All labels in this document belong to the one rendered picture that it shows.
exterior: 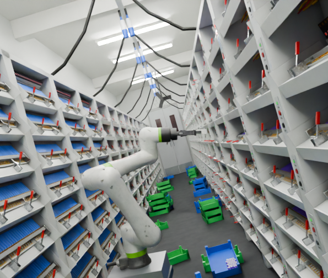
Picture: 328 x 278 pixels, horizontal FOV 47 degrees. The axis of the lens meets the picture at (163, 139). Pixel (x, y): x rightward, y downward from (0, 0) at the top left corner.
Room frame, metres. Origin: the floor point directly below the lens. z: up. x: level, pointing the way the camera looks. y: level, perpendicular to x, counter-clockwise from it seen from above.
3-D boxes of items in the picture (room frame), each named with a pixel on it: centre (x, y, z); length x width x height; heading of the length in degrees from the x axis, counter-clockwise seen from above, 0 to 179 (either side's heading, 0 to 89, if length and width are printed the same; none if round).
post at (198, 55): (3.34, -0.57, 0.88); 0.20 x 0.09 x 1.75; 88
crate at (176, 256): (3.33, 0.24, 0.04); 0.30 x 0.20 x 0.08; 106
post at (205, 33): (2.64, -0.54, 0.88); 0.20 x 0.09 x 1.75; 88
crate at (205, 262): (2.93, -0.18, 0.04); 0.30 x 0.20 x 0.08; 88
